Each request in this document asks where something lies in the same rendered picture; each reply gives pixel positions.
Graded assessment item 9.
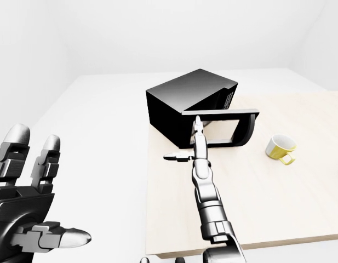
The black microwave body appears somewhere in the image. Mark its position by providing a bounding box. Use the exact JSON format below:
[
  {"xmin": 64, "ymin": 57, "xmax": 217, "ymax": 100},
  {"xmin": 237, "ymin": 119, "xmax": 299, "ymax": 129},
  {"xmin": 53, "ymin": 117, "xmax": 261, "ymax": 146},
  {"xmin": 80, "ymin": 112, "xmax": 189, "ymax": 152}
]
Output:
[{"xmin": 145, "ymin": 68, "xmax": 239, "ymax": 150}]

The yellow and white mug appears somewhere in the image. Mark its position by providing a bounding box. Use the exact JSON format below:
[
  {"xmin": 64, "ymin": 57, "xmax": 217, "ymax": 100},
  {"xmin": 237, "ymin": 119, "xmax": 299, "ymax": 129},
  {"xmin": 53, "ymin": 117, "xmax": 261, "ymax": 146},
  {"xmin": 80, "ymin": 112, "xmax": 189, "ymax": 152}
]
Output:
[{"xmin": 265, "ymin": 134, "xmax": 298, "ymax": 166}]

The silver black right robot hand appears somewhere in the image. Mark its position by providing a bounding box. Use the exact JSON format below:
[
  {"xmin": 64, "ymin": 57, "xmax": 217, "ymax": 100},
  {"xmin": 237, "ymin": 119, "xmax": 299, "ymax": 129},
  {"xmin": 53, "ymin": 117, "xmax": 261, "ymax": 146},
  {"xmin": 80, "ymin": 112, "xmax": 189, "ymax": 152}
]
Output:
[{"xmin": 163, "ymin": 115, "xmax": 214, "ymax": 181}]

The grey microwave door with window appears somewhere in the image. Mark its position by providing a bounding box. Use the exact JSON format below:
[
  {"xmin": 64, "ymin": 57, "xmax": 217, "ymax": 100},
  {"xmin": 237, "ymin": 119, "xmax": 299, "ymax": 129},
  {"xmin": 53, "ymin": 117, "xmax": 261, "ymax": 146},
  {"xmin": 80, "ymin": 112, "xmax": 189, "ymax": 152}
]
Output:
[{"xmin": 181, "ymin": 108, "xmax": 260, "ymax": 149}]

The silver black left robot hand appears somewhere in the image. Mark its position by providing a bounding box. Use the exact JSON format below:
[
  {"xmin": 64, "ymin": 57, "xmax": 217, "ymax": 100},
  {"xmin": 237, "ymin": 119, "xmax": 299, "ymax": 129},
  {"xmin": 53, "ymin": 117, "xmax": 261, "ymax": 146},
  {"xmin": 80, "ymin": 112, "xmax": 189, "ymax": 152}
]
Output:
[{"xmin": 0, "ymin": 123, "xmax": 92, "ymax": 263}]

